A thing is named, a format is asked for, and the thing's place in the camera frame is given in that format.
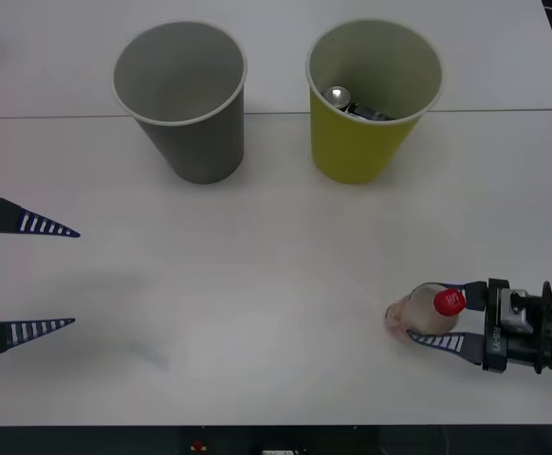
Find dark robot torso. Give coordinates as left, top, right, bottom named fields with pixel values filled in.
left=175, top=425, right=382, bottom=455

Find grey plastic waste bin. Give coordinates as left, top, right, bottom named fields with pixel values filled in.
left=110, top=18, right=248, bottom=185

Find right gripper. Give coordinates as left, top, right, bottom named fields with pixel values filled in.
left=405, top=278, right=543, bottom=376

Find yellow-green plastic waste bin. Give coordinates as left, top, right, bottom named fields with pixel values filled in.
left=305, top=18, right=445, bottom=185

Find black drink can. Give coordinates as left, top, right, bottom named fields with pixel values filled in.
left=322, top=84, right=399, bottom=122

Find clear bottle with red cap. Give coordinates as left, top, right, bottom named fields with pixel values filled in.
left=383, top=282, right=468, bottom=340

